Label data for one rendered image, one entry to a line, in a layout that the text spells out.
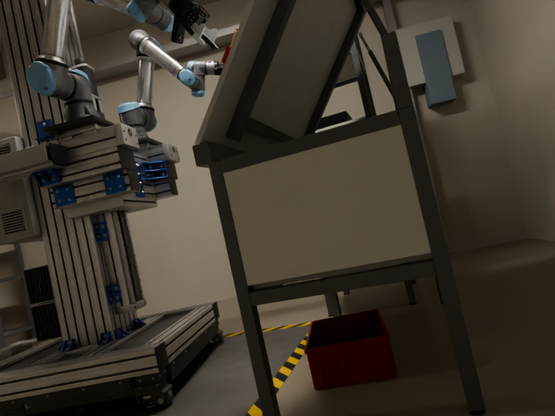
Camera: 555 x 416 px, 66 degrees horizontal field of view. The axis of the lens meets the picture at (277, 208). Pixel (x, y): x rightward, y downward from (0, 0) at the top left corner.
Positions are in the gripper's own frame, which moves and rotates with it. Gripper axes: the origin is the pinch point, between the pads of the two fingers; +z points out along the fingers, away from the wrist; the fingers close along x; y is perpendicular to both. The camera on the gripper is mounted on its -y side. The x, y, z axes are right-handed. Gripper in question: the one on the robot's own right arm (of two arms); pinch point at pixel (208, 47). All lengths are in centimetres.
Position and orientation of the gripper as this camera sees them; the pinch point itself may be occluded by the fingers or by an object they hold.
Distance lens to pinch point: 163.4
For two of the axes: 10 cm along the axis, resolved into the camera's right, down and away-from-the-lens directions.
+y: 6.7, -6.3, -4.0
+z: 6.5, 7.5, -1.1
